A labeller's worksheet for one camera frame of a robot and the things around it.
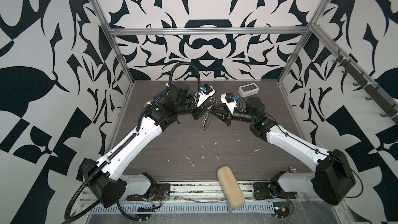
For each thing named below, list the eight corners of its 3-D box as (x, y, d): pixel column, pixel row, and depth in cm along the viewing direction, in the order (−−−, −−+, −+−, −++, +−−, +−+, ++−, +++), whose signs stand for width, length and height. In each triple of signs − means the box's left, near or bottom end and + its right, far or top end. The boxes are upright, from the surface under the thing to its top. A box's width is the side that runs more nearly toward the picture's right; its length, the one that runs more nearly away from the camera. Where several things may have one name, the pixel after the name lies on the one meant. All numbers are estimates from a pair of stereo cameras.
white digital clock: (240, 98, 113) (242, 93, 109) (236, 90, 118) (237, 85, 114) (259, 94, 116) (261, 89, 111) (253, 86, 120) (255, 81, 116)
